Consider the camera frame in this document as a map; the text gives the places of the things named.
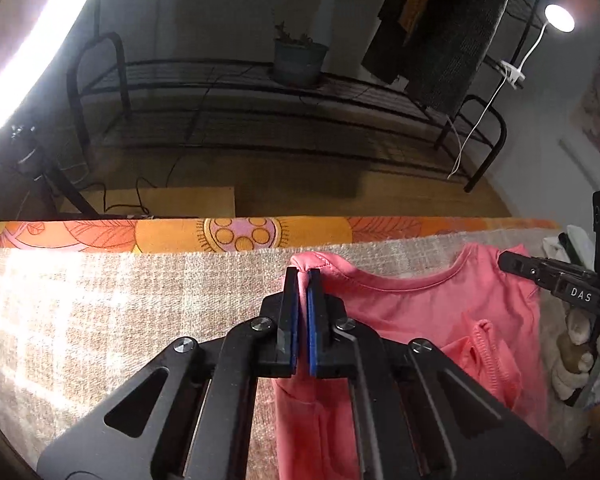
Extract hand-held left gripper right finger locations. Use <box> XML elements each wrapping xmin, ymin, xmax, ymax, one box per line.
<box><xmin>307</xmin><ymin>268</ymin><xmax>566</xmax><ymax>480</ymax></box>

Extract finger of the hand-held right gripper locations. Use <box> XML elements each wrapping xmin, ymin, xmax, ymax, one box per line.
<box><xmin>498</xmin><ymin>251</ymin><xmax>563</xmax><ymax>288</ymax></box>

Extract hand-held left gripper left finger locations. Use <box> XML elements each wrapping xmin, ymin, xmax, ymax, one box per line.
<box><xmin>36</xmin><ymin>266</ymin><xmax>301</xmax><ymax>480</ymax></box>

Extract pink t-shirt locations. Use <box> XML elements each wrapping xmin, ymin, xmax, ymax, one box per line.
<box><xmin>272</xmin><ymin>244</ymin><xmax>551</xmax><ymax>480</ymax></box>

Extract hanging dark clothes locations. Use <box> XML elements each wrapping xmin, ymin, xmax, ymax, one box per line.
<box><xmin>405</xmin><ymin>0</ymin><xmax>521</xmax><ymax>116</ymax></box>

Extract black metal clothes rack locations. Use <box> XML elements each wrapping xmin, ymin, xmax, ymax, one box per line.
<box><xmin>66</xmin><ymin>0</ymin><xmax>561</xmax><ymax>193</ymax></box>

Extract white folded garment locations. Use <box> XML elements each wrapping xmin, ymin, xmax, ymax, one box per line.
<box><xmin>541</xmin><ymin>225</ymin><xmax>596</xmax><ymax>266</ymax></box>

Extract orange floral bedsheet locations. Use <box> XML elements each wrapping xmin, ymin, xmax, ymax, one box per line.
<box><xmin>0</xmin><ymin>216</ymin><xmax>556</xmax><ymax>256</ymax></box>

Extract beige plaid blanket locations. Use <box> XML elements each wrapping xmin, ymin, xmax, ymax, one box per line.
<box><xmin>0</xmin><ymin>225</ymin><xmax>596</xmax><ymax>480</ymax></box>

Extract white clip lamp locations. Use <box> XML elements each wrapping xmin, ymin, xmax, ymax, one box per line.
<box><xmin>500</xmin><ymin>4</ymin><xmax>576</xmax><ymax>90</ymax></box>

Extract black jacket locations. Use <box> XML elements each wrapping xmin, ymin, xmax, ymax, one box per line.
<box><xmin>361</xmin><ymin>0</ymin><xmax>431</xmax><ymax>86</ymax></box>

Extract potted plant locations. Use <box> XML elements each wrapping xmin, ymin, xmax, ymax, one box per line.
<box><xmin>271</xmin><ymin>21</ymin><xmax>330</xmax><ymax>88</ymax></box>

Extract orange scarf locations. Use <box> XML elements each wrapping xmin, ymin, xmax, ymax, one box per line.
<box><xmin>397</xmin><ymin>0</ymin><xmax>433</xmax><ymax>33</ymax></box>

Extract white lamp cable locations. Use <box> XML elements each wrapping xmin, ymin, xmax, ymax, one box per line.
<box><xmin>447</xmin><ymin>77</ymin><xmax>511</xmax><ymax>179</ymax></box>

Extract black ring light tripod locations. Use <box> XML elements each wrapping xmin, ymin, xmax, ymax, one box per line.
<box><xmin>7</xmin><ymin>122</ymin><xmax>103</xmax><ymax>218</ymax></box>

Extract white ring light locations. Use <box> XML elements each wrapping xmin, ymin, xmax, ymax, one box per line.
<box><xmin>0</xmin><ymin>0</ymin><xmax>108</xmax><ymax>146</ymax></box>

